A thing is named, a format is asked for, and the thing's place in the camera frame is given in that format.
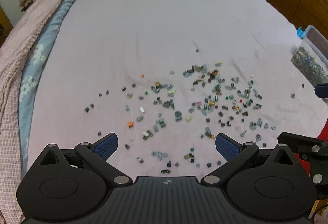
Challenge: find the clear plastic storage container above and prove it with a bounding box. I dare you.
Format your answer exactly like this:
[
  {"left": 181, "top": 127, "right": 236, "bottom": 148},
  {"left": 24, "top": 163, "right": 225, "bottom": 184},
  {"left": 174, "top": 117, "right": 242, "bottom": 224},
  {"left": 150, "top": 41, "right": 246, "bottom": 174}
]
[{"left": 291, "top": 24, "right": 328, "bottom": 89}]

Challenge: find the pink checked blanket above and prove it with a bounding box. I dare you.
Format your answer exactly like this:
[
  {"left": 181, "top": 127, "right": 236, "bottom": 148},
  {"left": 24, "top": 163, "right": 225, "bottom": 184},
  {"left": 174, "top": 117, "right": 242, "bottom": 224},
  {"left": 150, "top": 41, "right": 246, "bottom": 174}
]
[{"left": 0, "top": 0, "right": 80, "bottom": 224}]

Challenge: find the pile of mixed toy bricks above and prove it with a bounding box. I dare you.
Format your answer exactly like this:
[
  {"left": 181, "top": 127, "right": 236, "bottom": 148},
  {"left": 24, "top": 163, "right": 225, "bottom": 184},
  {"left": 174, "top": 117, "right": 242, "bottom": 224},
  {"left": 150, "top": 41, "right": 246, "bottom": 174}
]
[{"left": 292, "top": 46, "right": 328, "bottom": 86}]

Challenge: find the spread of small toy bricks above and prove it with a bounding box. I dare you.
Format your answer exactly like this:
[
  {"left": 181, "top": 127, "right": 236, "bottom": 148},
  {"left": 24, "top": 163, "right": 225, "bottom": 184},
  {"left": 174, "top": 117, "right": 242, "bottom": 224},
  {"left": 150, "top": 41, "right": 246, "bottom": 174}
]
[{"left": 84, "top": 48, "right": 305, "bottom": 175}]

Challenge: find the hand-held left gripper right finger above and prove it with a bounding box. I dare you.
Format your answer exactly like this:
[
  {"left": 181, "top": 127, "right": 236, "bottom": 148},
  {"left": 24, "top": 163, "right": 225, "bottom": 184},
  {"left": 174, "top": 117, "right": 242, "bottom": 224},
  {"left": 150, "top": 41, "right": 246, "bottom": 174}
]
[{"left": 200, "top": 133, "right": 308, "bottom": 186}]

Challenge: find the blue floral quilt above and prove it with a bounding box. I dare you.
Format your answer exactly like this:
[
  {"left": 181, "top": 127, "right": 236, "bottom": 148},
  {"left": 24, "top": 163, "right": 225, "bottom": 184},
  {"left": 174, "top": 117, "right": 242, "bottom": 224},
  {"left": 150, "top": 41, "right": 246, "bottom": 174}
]
[{"left": 18, "top": 0, "right": 88, "bottom": 171}]

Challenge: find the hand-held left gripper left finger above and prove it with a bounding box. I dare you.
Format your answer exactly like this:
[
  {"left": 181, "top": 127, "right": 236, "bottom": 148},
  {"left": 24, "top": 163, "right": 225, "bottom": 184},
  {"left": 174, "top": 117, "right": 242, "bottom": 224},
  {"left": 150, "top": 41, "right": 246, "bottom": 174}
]
[{"left": 28, "top": 133, "right": 133, "bottom": 186}]

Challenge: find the black cable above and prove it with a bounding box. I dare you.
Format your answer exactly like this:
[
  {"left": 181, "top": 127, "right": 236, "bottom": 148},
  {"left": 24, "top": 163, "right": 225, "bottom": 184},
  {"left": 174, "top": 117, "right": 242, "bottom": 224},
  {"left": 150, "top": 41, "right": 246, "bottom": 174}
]
[{"left": 311, "top": 202, "right": 328, "bottom": 224}]

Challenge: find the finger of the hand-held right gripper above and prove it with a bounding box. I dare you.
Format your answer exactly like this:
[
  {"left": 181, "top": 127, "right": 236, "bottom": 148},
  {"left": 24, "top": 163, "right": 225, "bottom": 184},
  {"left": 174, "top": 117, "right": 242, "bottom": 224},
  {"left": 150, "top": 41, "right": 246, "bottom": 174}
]
[
  {"left": 277, "top": 132, "right": 328, "bottom": 188},
  {"left": 315, "top": 83, "right": 328, "bottom": 98}
]

